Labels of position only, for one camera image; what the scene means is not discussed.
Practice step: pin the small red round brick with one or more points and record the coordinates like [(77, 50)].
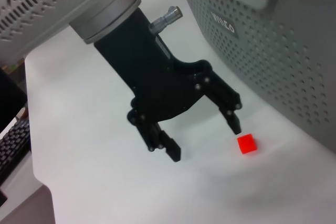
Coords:
[(247, 144)]

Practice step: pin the grey perforated storage bin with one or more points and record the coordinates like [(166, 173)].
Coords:
[(275, 51)]

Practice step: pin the black keyboard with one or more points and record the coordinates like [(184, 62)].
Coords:
[(15, 148)]

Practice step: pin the black computer monitor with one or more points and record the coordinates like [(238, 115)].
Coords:
[(10, 103)]

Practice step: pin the silver cylindrical connector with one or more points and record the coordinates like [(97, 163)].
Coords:
[(165, 19)]

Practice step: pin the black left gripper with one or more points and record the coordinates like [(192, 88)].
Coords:
[(157, 82)]

